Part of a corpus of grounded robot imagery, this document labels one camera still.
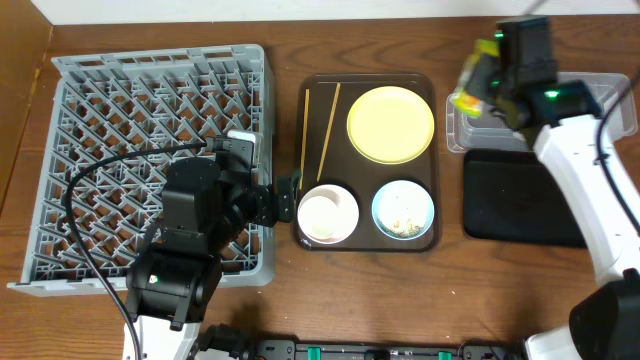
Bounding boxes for pink white bowl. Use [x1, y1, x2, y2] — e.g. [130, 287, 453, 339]
[297, 184, 360, 245]

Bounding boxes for green orange snack wrapper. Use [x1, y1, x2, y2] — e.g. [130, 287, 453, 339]
[452, 39, 500, 117]

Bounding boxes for light blue bowl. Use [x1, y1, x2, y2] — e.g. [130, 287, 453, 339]
[371, 180, 436, 241]

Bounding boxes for yellow round plate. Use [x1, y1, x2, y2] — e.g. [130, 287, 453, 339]
[346, 86, 435, 165]

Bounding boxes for white cup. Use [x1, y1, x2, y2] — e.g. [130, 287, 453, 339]
[298, 196, 337, 240]

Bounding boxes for rice food scraps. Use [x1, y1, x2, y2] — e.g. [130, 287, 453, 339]
[390, 218, 424, 239]

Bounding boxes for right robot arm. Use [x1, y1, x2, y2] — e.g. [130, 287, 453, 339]
[457, 15, 639, 360]

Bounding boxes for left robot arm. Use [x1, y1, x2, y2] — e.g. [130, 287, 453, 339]
[123, 137, 301, 359]

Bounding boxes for black waste tray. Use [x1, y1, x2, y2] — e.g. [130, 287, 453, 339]
[463, 149, 586, 248]

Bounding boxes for dark brown serving tray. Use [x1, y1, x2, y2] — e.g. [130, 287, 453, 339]
[291, 73, 442, 253]

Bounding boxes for clear plastic bin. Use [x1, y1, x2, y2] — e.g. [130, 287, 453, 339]
[446, 72, 638, 153]

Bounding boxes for grey plastic dish rack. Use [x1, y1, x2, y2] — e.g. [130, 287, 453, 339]
[13, 44, 275, 297]

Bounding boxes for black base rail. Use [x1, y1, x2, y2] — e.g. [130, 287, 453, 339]
[199, 324, 526, 360]

